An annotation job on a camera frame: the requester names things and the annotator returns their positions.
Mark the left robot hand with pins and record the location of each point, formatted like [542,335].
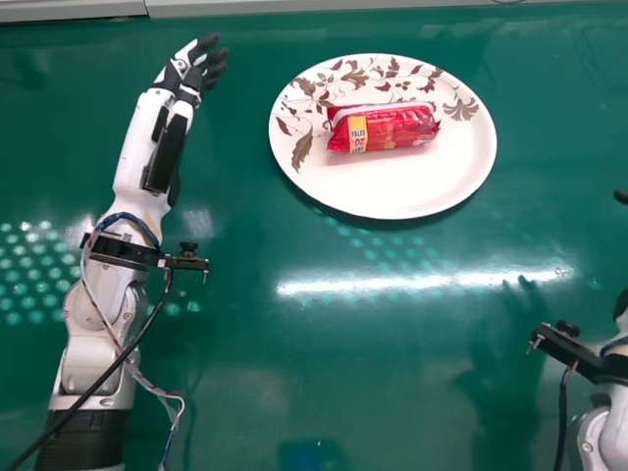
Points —
[137,162]

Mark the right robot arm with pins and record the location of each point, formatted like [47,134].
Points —
[603,436]

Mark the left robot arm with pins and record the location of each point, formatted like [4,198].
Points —
[88,373]

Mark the red biscuit packet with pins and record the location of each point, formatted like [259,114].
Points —
[387,130]

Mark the plate with brown leaf pattern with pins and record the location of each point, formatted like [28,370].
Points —
[392,186]

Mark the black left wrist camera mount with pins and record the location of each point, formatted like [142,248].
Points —
[181,262]

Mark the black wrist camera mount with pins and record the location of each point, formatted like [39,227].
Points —
[181,262]
[564,346]

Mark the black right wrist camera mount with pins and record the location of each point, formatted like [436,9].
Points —
[564,346]

